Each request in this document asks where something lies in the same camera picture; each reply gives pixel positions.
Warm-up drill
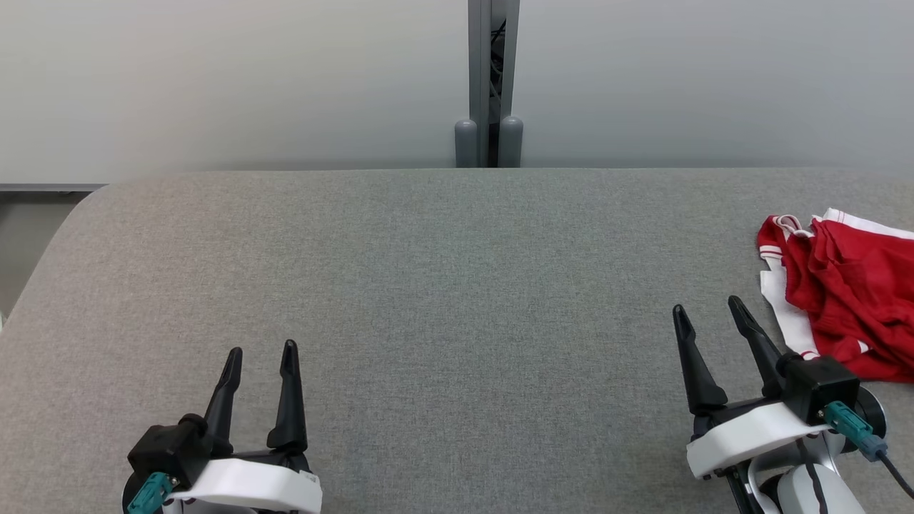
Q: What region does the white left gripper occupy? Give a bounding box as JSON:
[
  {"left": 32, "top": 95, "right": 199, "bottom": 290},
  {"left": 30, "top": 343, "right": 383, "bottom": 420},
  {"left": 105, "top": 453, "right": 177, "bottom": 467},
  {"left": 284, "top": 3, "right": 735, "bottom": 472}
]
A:
[{"left": 164, "top": 339, "right": 324, "bottom": 514}]

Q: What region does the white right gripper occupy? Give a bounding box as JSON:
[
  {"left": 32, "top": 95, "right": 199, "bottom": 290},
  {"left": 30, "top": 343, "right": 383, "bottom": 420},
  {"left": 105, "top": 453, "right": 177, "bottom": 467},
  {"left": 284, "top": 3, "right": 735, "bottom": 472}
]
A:
[{"left": 672, "top": 294, "right": 833, "bottom": 480}]

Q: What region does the red jersey with white sleeves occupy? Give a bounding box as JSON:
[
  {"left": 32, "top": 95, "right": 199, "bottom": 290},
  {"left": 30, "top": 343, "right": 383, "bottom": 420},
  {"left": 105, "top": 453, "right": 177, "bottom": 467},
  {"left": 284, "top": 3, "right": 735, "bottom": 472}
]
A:
[{"left": 756, "top": 207, "right": 914, "bottom": 385}]

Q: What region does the teal right camera connector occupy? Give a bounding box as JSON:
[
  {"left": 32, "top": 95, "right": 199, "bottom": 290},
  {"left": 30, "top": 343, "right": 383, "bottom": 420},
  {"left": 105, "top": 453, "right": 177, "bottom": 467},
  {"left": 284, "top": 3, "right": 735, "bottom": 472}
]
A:
[{"left": 825, "top": 400, "right": 888, "bottom": 462}]

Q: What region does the teal camera connector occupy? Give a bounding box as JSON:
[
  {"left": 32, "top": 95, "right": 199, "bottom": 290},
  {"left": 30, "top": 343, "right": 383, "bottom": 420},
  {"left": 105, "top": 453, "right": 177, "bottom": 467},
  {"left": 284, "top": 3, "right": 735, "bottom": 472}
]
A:
[
  {"left": 825, "top": 400, "right": 888, "bottom": 462},
  {"left": 127, "top": 473, "right": 174, "bottom": 514}
]

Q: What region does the teal left camera connector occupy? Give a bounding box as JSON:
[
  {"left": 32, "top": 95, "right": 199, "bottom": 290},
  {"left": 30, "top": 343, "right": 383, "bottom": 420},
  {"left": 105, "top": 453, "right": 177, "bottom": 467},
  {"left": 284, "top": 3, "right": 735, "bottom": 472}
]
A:
[{"left": 127, "top": 473, "right": 174, "bottom": 514}]

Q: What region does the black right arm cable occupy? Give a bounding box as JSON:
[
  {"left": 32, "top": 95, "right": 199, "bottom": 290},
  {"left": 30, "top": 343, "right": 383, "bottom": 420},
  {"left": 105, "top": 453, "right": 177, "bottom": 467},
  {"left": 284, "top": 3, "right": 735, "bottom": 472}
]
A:
[{"left": 795, "top": 439, "right": 830, "bottom": 514}]

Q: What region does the black right camera cable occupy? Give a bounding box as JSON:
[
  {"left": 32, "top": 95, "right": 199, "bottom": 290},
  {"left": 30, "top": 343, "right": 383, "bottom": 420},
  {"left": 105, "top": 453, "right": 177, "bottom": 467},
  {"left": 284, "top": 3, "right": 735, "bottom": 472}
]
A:
[{"left": 878, "top": 450, "right": 914, "bottom": 500}]

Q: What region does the grey cylindrical post foot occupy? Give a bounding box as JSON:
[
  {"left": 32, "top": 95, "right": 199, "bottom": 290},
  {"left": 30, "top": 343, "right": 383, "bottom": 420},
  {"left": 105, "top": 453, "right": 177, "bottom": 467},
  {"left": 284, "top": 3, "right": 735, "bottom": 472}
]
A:
[
  {"left": 498, "top": 116, "right": 525, "bottom": 169},
  {"left": 454, "top": 119, "right": 478, "bottom": 169}
]

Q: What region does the grey partition post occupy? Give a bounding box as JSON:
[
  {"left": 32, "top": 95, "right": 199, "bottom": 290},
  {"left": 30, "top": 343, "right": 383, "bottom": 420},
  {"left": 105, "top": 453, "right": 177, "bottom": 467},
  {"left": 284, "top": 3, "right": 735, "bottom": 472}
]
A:
[{"left": 468, "top": 0, "right": 521, "bottom": 169}]

